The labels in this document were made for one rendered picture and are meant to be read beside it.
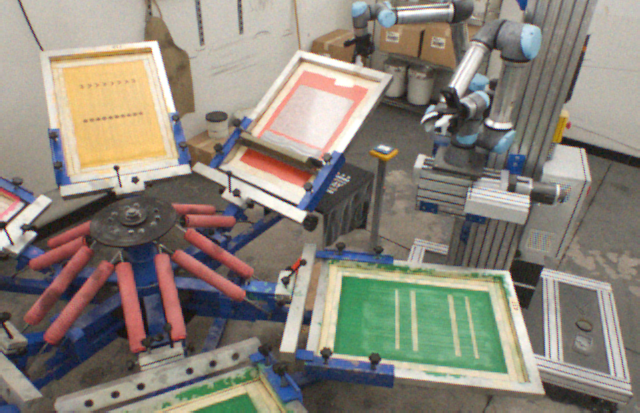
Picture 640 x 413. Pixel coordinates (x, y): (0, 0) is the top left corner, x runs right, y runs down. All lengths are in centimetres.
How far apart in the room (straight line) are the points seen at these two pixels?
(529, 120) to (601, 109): 321
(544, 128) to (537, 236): 57
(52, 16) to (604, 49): 462
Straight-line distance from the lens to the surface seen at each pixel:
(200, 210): 213
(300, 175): 226
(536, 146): 247
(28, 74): 379
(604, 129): 566
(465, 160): 230
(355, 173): 275
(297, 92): 258
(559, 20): 228
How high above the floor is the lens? 237
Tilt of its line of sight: 34 degrees down
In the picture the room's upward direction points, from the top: 2 degrees clockwise
